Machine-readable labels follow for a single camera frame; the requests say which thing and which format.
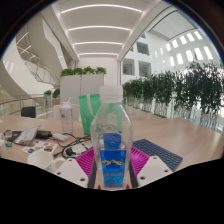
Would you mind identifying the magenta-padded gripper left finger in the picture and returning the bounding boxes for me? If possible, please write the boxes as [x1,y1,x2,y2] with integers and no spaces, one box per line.
[54,147,98,190]

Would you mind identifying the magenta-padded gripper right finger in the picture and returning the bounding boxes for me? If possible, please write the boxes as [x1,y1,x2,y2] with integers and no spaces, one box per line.
[127,146,174,189]

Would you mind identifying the clear blue-label water bottle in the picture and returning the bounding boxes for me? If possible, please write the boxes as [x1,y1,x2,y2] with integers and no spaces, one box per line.
[89,84,134,190]

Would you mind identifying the dark blue keyboard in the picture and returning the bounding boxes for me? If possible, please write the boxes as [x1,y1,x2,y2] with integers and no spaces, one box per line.
[132,138,184,172]

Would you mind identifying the white power adapter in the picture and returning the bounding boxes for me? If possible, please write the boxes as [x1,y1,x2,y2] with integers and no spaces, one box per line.
[51,133,69,142]

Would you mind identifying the colourful sticker sheet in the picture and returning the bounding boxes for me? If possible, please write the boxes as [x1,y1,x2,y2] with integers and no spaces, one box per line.
[21,139,58,155]

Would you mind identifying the black power adapter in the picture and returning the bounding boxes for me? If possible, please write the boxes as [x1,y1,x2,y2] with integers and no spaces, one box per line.
[35,130,53,140]

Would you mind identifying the clear shaker bottle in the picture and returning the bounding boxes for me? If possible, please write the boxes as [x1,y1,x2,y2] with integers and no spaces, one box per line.
[59,97,74,135]

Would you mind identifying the green tote bag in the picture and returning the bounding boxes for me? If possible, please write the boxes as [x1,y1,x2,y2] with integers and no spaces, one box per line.
[78,93,102,136]

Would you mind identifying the black chair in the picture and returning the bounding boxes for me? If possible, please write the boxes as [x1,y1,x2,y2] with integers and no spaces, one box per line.
[20,105,37,119]

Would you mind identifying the small potted plants group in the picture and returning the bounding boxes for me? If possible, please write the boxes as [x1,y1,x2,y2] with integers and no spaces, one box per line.
[43,87,62,107]

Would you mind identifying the row of green hedge plants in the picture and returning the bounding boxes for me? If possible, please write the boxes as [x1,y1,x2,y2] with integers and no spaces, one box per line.
[121,61,224,133]

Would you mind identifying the glass railing with wooden handrail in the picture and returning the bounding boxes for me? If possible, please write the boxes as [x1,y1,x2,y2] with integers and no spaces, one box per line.
[0,94,46,118]

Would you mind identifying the white cabinet with plants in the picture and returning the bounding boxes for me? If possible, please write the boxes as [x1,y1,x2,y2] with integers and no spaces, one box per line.
[59,66,108,104]

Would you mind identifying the ceiling light strips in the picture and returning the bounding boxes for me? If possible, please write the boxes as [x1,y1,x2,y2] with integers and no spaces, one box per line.
[59,3,144,57]

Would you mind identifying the black cable bundle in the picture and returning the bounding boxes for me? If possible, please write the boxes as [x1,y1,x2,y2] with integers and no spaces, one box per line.
[53,133,93,159]

